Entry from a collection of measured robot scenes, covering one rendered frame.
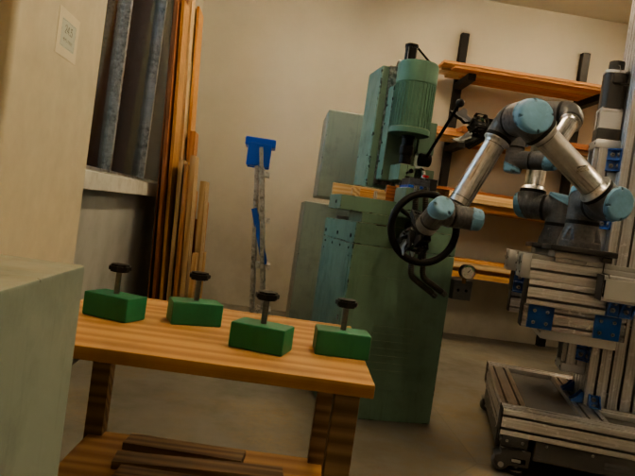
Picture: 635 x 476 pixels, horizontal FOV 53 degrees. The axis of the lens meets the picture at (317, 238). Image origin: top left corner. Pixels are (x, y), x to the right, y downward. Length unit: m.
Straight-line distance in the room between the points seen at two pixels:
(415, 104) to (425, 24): 2.71
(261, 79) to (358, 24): 0.89
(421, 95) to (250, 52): 2.67
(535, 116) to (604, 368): 1.04
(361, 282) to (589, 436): 0.98
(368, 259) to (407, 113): 0.64
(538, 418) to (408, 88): 1.38
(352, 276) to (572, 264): 0.82
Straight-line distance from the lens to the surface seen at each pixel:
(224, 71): 5.19
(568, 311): 2.48
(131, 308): 1.36
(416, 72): 2.75
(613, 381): 2.71
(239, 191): 5.07
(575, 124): 2.96
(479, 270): 4.90
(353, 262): 2.54
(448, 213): 2.05
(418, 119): 2.72
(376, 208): 2.56
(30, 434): 0.73
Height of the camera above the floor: 0.80
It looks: 2 degrees down
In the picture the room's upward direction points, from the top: 8 degrees clockwise
